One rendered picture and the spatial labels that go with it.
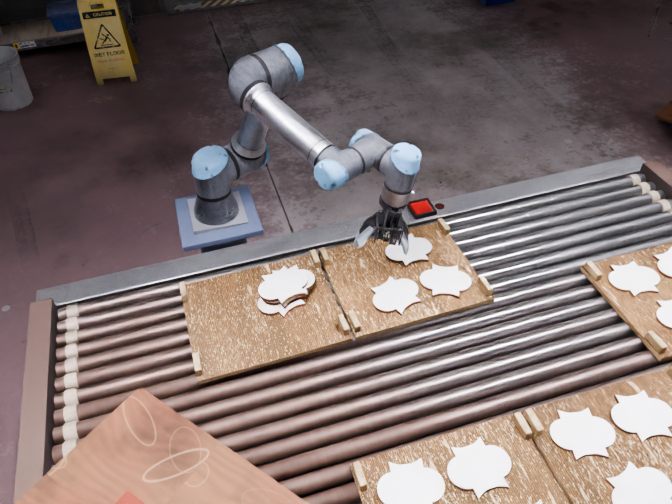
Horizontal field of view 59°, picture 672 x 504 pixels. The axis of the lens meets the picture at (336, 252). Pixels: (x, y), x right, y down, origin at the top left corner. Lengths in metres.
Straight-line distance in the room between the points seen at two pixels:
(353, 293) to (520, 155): 2.47
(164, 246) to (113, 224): 0.38
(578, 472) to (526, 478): 0.11
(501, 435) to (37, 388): 1.12
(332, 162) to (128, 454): 0.78
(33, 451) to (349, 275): 0.91
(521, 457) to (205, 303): 0.91
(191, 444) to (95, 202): 2.65
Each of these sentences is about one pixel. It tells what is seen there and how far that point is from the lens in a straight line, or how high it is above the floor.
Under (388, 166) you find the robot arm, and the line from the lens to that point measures 1.50.
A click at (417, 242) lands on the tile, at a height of 0.95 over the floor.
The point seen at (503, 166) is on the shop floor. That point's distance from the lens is 3.87.
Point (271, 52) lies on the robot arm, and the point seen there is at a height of 1.47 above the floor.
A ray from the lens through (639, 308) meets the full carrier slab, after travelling 1.83.
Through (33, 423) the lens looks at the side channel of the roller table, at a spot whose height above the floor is 0.95.
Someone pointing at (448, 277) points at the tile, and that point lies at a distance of 1.75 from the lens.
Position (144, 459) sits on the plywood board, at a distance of 1.37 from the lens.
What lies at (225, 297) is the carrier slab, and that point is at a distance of 1.73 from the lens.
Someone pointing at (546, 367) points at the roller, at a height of 0.92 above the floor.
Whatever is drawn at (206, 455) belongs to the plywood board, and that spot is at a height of 1.04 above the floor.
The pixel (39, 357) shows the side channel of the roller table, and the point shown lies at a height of 0.95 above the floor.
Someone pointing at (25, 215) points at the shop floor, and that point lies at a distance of 3.94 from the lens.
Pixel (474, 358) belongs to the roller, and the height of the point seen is 0.91.
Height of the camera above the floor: 2.19
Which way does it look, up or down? 43 degrees down
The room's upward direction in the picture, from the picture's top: 2 degrees counter-clockwise
